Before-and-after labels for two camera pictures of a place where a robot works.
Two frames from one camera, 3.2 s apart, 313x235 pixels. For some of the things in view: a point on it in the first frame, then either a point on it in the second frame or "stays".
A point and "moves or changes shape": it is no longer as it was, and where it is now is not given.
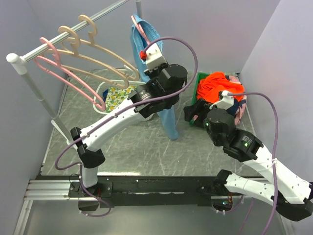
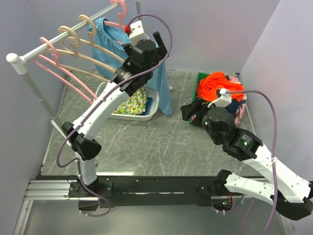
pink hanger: [141, 29] moves or changes shape
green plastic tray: [194, 98] stays
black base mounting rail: [136, 191] stays
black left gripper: [151, 74] to [160, 50]
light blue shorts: [144, 34] moves or changes shape
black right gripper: [198, 106] stays
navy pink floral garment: [238, 104] stays
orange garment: [210, 86] stays
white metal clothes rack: [18, 64] stays
